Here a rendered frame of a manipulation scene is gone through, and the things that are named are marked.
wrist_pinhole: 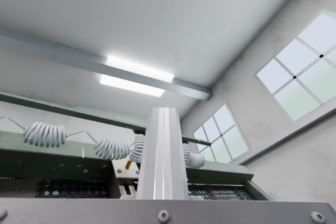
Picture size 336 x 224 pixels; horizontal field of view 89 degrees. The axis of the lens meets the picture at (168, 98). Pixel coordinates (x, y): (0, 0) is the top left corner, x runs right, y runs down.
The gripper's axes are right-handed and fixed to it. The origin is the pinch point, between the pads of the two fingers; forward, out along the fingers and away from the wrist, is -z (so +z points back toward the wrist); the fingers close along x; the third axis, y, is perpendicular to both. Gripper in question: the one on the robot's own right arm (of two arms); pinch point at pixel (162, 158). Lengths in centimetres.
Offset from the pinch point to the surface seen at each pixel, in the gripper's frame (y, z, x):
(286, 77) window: 102, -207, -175
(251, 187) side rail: 108, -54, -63
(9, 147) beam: 36, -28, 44
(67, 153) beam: 44, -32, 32
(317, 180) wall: 171, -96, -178
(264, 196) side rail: 105, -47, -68
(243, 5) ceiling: 23, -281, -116
